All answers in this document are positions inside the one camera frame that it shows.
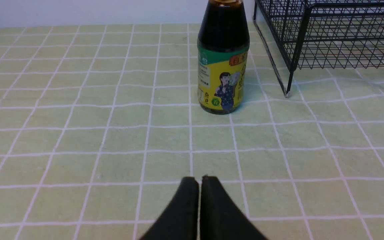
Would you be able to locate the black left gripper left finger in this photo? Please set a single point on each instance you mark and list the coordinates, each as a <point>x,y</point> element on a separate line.
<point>179,220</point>

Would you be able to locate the small yellow-label sauce bottle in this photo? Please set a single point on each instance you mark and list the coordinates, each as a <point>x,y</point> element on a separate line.
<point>223,43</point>

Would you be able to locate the green checkered tablecloth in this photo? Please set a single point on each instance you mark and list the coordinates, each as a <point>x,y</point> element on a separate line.
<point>98,124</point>

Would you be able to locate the black wire mesh rack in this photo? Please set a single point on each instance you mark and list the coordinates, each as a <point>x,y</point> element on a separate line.
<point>323,34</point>

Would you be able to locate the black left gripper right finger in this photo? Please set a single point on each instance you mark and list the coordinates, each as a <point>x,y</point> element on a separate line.
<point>220,218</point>

